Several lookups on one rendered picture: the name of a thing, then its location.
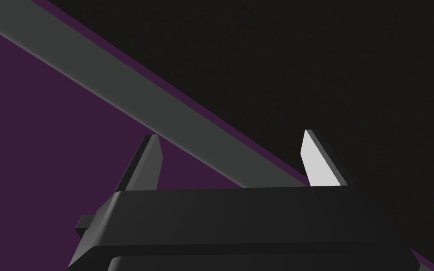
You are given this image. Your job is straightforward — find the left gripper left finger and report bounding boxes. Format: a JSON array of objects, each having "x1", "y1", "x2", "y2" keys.
[{"x1": 115, "y1": 134, "x2": 164, "y2": 192}]

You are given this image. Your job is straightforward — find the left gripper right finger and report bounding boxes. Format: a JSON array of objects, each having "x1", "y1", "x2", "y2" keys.
[{"x1": 300, "y1": 129, "x2": 349, "y2": 188}]

